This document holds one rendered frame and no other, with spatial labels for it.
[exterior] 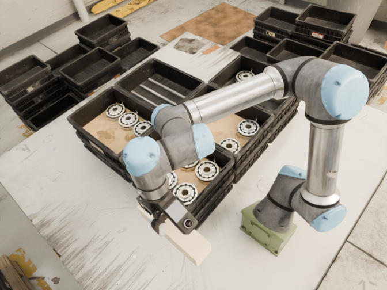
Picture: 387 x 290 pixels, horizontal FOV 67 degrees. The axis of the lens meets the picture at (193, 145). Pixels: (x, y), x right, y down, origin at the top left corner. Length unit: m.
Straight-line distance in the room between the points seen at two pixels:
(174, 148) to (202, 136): 0.06
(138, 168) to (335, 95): 0.46
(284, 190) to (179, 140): 0.56
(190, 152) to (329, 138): 0.39
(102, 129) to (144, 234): 0.58
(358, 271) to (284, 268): 0.91
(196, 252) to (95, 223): 0.69
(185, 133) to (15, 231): 2.03
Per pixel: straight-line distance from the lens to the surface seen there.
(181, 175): 1.27
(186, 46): 2.20
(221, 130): 1.41
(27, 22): 4.38
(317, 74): 0.78
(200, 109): 0.73
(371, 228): 2.25
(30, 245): 2.40
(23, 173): 1.76
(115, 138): 1.48
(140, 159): 0.57
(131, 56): 2.83
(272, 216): 1.11
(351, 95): 0.77
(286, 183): 1.07
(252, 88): 0.79
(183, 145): 0.60
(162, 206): 0.72
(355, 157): 1.59
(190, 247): 0.83
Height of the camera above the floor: 1.89
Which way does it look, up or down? 51 degrees down
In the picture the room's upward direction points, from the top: 8 degrees counter-clockwise
